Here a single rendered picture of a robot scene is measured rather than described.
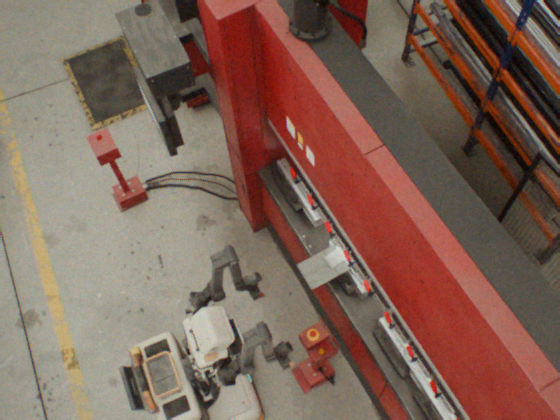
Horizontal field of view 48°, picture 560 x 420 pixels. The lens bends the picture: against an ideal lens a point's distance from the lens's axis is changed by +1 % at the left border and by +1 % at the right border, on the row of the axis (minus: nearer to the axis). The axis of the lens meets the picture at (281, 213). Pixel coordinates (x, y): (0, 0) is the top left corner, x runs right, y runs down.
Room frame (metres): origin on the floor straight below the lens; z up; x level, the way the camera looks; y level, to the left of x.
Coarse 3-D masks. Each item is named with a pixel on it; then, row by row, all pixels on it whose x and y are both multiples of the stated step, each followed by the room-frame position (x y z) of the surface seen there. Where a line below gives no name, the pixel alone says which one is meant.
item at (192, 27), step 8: (184, 24) 2.69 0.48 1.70; (192, 24) 2.69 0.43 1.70; (200, 24) 2.68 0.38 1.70; (176, 32) 2.64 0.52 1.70; (184, 32) 2.63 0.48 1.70; (192, 32) 2.63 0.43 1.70; (200, 32) 2.62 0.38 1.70; (184, 40) 2.63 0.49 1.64; (192, 40) 2.62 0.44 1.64; (200, 40) 2.56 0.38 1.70; (200, 48) 2.56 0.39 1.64; (208, 56) 2.44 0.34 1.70
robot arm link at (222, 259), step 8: (224, 248) 1.27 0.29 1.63; (232, 248) 1.27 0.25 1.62; (216, 256) 1.24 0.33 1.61; (224, 256) 1.23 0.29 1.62; (232, 256) 1.23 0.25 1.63; (216, 264) 1.20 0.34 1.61; (224, 264) 1.19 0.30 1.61; (216, 272) 1.19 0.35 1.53; (216, 280) 1.18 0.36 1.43; (216, 288) 1.18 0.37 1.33; (216, 296) 1.15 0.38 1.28; (224, 296) 1.16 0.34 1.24
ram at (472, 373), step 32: (288, 96) 1.95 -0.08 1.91; (320, 128) 1.67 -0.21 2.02; (320, 160) 1.66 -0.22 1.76; (352, 160) 1.42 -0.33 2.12; (320, 192) 1.65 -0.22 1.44; (352, 192) 1.39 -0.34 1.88; (352, 224) 1.36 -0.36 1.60; (384, 224) 1.17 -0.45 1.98; (384, 256) 1.12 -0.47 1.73; (416, 256) 0.97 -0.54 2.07; (384, 288) 1.07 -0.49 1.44; (416, 288) 0.91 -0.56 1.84; (416, 320) 0.85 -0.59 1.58; (448, 320) 0.73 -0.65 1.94; (448, 352) 0.66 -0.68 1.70; (480, 352) 0.57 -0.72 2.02; (448, 384) 0.58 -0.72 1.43; (480, 384) 0.50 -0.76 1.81; (512, 384) 0.43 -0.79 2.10; (480, 416) 0.41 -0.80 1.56; (512, 416) 0.35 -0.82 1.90
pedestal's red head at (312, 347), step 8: (320, 320) 1.13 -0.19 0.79; (312, 328) 1.08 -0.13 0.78; (320, 328) 1.08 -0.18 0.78; (304, 336) 1.04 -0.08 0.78; (320, 336) 1.03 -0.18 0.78; (328, 336) 1.03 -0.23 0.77; (304, 344) 1.00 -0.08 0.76; (312, 344) 0.99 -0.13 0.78; (320, 344) 1.00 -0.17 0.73; (328, 344) 0.99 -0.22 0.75; (312, 352) 0.96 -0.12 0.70; (328, 352) 0.94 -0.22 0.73; (336, 352) 0.95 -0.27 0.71; (312, 360) 0.91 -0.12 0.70; (320, 360) 0.90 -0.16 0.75
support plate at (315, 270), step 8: (328, 248) 1.50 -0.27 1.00; (336, 248) 1.50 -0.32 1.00; (320, 256) 1.45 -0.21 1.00; (304, 264) 1.41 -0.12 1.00; (312, 264) 1.41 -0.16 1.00; (320, 264) 1.40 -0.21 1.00; (344, 264) 1.39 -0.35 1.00; (304, 272) 1.36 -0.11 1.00; (312, 272) 1.36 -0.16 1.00; (320, 272) 1.35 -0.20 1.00; (328, 272) 1.35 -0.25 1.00; (336, 272) 1.34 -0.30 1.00; (344, 272) 1.34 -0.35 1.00; (312, 280) 1.31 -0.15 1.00; (320, 280) 1.30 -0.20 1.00; (328, 280) 1.30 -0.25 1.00; (312, 288) 1.26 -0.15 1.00
